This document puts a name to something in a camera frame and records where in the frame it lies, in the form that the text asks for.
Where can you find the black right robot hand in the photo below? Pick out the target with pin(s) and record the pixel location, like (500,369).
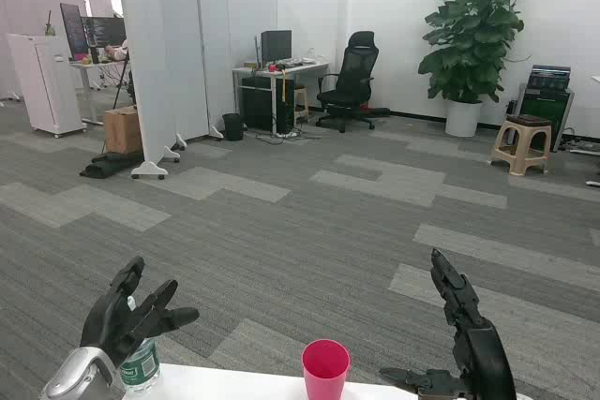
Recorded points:
(487,358)

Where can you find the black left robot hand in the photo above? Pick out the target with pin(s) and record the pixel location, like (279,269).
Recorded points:
(110,325)

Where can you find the green label water bottle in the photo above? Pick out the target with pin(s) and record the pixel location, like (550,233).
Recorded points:
(140,367)

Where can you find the black fabric bag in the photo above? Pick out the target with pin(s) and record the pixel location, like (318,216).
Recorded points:
(110,163)

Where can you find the pink plastic cup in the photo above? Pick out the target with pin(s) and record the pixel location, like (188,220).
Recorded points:
(325,376)

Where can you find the brown cardboard box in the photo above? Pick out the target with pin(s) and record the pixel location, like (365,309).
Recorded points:
(122,130)

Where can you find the black trash bin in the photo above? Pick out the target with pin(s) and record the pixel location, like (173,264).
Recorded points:
(233,127)

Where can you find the beige plastic stool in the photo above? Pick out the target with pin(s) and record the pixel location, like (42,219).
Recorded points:
(527,123)

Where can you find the white plant pot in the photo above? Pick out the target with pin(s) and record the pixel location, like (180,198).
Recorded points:
(463,119)

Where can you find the white wheeled cabinet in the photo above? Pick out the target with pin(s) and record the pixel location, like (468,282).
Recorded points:
(47,81)

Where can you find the black and green case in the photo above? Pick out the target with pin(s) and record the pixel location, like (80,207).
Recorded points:
(546,107)

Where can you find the white desk with clutter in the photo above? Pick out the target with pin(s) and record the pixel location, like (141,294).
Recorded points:
(91,67)

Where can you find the black computer tower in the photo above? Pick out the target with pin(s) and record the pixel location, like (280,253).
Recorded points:
(258,102)

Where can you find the white wheeled partition panel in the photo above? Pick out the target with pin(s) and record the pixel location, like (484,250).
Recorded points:
(234,34)
(159,44)

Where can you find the stack of dark boxes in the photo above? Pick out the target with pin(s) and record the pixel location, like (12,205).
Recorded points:
(549,77)

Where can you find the small wooden stool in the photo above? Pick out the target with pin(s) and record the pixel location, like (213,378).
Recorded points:
(301,100)

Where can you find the black monitor showing code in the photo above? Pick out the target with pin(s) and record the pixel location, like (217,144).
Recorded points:
(72,30)

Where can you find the white office desk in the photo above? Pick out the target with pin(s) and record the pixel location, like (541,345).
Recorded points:
(276,70)

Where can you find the black mesh office chair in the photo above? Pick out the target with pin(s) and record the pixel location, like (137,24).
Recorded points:
(356,67)

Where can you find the large green leafy plant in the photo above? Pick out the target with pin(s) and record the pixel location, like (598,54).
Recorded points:
(473,34)

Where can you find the black desktop monitor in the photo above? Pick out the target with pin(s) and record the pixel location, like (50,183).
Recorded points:
(276,46)

